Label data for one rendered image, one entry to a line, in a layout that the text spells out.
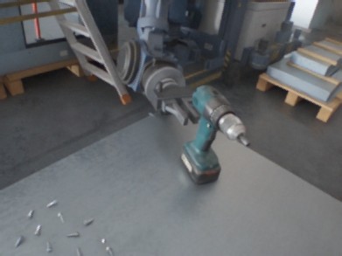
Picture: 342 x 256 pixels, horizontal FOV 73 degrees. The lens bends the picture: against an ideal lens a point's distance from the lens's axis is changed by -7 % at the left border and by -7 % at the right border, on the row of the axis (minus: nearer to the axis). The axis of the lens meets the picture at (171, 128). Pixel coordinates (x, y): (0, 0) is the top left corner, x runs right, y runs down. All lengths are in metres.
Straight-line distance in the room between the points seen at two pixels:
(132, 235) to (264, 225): 0.30
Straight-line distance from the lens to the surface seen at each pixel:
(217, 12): 2.92
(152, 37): 0.98
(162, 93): 0.75
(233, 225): 0.61
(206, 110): 0.54
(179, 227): 0.58
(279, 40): 3.19
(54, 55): 2.59
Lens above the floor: 1.14
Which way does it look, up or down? 36 degrees down
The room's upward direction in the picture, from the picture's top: 8 degrees clockwise
